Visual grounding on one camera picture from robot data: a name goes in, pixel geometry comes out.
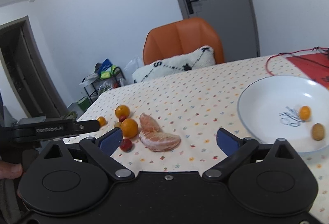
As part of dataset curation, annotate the red cherry tomato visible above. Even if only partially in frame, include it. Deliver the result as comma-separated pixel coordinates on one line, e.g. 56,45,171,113
119,138,133,152

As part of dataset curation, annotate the small kumquat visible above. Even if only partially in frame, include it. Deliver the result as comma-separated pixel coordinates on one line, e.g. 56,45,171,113
97,117,107,127
299,105,311,121

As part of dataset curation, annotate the green-brown round fruit back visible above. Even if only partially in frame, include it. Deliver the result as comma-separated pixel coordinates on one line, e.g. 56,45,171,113
114,122,122,128

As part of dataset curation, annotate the green-brown round fruit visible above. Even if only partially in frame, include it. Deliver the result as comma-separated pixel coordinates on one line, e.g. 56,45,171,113
114,122,122,128
311,123,325,141

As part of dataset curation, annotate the mandarin orange front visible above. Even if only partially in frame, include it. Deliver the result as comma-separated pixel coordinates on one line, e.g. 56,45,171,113
120,118,139,139

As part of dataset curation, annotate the mandarin orange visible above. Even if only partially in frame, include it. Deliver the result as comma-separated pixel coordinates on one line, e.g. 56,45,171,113
115,105,131,118
120,118,139,139

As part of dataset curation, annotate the mandarin orange back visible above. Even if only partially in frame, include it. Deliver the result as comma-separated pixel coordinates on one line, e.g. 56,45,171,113
115,105,131,118

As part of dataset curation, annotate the peeled citrus segment small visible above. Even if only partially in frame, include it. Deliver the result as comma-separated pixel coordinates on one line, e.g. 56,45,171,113
139,113,161,132

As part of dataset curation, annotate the peeled citrus segment large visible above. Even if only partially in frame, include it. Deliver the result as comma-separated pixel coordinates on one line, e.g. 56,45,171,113
139,130,181,152

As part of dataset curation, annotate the green-brown round fruit front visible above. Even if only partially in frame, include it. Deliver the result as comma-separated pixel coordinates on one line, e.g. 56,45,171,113
311,123,325,141

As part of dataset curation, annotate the person's left hand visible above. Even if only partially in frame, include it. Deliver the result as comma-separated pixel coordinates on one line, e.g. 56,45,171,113
0,161,23,179

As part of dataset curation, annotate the floral tablecloth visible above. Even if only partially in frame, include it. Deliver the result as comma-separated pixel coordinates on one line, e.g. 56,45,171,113
61,54,329,222

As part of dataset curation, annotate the white plate blue rim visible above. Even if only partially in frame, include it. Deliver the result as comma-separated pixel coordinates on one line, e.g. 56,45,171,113
237,75,328,153

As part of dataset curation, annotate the black metal shelf rack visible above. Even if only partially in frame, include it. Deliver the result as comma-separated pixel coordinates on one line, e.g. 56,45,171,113
80,65,127,103

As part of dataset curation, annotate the clear plastic bag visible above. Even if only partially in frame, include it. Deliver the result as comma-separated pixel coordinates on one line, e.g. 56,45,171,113
124,57,144,78

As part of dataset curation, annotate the white black fluffy pillow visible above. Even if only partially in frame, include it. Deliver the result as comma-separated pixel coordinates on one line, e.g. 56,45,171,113
132,45,216,83

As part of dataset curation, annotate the red orange cat mat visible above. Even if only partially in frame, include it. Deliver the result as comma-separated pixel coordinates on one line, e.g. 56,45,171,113
287,53,329,89

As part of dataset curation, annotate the orange chair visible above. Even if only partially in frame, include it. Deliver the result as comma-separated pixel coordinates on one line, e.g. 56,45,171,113
143,17,225,65

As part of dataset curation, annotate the red cable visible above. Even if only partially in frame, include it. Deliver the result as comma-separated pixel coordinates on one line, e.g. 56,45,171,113
265,46,329,78

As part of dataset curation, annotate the black cable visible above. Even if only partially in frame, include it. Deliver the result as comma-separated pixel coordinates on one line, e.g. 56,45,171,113
278,48,329,69

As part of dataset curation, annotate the black door handle lock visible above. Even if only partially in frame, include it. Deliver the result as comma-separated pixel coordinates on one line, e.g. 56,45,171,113
185,0,199,15

